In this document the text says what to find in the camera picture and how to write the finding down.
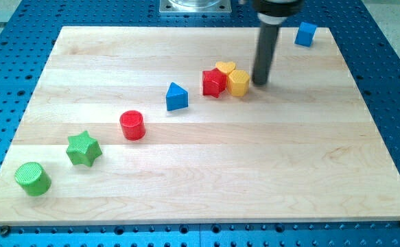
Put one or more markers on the black robot arm end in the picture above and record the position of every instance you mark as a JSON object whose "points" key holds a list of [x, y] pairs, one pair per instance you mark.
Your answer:
{"points": [[274, 12]]}

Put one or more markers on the red star block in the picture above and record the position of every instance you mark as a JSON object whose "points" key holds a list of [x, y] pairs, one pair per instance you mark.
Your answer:
{"points": [[213, 82]]}

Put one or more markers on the green star block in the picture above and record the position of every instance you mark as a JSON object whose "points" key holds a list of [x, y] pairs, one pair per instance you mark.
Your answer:
{"points": [[83, 149]]}

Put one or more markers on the blue triangle block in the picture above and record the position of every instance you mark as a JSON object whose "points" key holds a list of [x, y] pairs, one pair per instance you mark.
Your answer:
{"points": [[176, 97]]}

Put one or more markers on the yellow hexagon block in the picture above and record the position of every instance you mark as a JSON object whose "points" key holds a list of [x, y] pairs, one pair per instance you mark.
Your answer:
{"points": [[238, 83]]}

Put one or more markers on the yellow heart block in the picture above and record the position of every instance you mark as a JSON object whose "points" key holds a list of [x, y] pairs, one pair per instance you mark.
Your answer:
{"points": [[225, 67]]}

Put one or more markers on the red cylinder block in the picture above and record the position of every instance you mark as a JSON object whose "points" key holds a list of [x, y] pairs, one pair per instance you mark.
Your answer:
{"points": [[132, 125]]}

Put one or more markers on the wooden board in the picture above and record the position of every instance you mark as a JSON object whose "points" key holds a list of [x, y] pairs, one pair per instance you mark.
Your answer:
{"points": [[304, 148]]}

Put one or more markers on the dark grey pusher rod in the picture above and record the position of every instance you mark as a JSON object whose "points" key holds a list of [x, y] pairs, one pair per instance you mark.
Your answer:
{"points": [[266, 44]]}

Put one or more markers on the blue cube block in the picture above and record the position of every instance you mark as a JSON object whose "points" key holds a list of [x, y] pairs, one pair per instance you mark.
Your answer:
{"points": [[305, 34]]}

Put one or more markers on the green cylinder block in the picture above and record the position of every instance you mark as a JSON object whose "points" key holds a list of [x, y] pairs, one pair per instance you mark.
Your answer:
{"points": [[32, 178]]}

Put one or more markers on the blue perforated table plate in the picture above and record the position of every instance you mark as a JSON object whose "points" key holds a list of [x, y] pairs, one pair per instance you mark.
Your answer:
{"points": [[30, 32]]}

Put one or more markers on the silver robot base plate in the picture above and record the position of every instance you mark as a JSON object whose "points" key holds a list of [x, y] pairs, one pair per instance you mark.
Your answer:
{"points": [[195, 6]]}

